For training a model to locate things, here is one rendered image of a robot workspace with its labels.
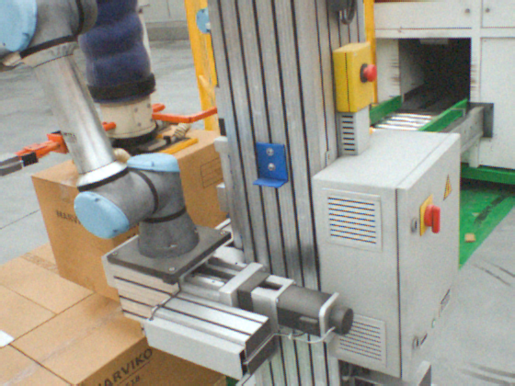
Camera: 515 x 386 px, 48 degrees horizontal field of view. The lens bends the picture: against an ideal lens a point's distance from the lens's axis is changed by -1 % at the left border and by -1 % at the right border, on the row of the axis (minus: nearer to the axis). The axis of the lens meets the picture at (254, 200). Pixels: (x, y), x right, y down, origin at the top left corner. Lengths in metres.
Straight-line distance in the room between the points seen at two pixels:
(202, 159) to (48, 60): 0.91
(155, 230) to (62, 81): 0.40
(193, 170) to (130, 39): 0.47
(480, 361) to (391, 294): 1.44
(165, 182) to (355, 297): 0.50
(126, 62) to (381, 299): 1.10
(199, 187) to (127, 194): 0.80
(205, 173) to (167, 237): 0.69
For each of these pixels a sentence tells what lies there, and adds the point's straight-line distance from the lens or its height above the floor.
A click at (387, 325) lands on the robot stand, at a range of 1.31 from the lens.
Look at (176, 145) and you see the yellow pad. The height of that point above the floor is 1.09.
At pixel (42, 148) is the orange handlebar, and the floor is 1.21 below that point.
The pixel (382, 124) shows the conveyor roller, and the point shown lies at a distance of 3.84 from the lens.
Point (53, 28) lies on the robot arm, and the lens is 1.25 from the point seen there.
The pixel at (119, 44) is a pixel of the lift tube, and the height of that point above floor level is 1.46.
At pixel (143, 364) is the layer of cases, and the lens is 2.07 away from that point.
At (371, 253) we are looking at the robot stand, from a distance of 1.23.
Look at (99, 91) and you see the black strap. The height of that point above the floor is 1.33.
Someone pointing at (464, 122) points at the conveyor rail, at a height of 0.58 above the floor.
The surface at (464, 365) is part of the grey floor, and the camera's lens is 2.64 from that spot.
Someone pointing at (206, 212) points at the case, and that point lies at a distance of 2.08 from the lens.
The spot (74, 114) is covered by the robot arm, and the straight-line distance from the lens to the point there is 1.25.
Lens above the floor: 1.68
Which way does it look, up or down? 23 degrees down
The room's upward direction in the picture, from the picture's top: 8 degrees counter-clockwise
